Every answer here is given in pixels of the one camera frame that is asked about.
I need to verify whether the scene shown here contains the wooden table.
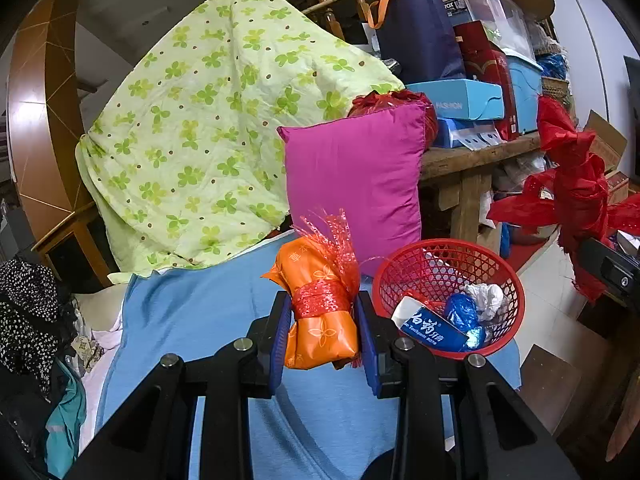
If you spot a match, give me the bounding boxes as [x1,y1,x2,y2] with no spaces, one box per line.
[417,132,546,256]

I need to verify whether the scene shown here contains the green floral quilt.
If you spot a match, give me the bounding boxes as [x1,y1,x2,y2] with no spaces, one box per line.
[75,0,406,278]

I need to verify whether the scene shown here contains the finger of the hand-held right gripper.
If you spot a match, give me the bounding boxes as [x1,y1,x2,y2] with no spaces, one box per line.
[577,237,640,307]

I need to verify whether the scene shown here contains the red plastic basket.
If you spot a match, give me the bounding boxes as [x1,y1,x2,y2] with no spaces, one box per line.
[372,239,526,360]

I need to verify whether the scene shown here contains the pink pillow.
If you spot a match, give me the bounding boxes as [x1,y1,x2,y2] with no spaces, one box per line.
[276,102,433,278]

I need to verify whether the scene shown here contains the navy bag with orange handle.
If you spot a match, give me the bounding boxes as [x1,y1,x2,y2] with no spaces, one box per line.
[367,0,467,85]

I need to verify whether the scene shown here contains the clear plastic storage box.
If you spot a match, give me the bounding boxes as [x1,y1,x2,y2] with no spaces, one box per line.
[435,0,536,61]

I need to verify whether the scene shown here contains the black dotted cloth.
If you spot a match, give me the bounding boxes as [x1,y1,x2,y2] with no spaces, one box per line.
[0,257,76,401]

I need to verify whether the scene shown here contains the light blue cardboard box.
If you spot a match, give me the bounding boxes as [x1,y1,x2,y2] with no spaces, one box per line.
[405,79,505,121]

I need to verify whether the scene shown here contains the blue tinsel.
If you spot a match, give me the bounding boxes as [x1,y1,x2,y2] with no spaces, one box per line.
[535,52,568,81]

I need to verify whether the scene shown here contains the blue plastic bag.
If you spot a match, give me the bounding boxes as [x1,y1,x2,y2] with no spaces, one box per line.
[444,292,483,352]

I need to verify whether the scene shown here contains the orange packet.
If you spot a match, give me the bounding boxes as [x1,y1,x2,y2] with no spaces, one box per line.
[261,209,388,372]

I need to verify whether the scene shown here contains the black screen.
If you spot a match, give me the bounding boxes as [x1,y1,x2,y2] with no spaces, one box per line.
[622,55,640,111]

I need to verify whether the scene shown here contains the white paper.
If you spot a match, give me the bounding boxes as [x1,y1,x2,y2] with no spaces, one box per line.
[462,282,510,323]

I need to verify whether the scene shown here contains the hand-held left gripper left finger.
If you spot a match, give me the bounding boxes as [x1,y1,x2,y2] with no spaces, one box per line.
[65,290,293,480]

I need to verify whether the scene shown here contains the small brown box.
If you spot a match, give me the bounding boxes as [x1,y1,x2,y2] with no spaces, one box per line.
[605,170,631,206]

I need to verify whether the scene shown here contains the pale pink cloth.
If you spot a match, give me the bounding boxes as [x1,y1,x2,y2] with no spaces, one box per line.
[70,285,131,461]

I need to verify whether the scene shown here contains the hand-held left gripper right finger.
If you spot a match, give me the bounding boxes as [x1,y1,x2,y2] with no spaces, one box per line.
[354,291,581,480]

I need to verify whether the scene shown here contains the white and blue packs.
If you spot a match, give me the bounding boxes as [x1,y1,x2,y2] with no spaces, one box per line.
[431,116,503,150]

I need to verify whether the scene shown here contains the wicker basket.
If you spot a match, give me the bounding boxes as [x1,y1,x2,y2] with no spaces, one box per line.
[541,76,571,98]

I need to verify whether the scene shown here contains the tall red gift box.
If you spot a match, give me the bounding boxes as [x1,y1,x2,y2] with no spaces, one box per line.
[454,20,521,142]

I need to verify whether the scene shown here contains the blue bed sheet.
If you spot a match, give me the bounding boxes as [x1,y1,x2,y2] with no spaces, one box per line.
[95,230,522,480]

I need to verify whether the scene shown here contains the red crinkled wrapper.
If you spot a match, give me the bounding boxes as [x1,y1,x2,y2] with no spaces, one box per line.
[347,90,440,148]

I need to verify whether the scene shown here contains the blue white toothpaste box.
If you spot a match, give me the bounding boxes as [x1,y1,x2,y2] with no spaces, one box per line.
[391,296,473,353]

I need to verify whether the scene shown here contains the open cardboard box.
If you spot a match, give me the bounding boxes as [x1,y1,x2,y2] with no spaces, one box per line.
[582,110,630,181]

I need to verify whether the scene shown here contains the teal cloth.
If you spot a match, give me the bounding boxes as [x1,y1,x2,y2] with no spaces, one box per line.
[42,360,87,478]

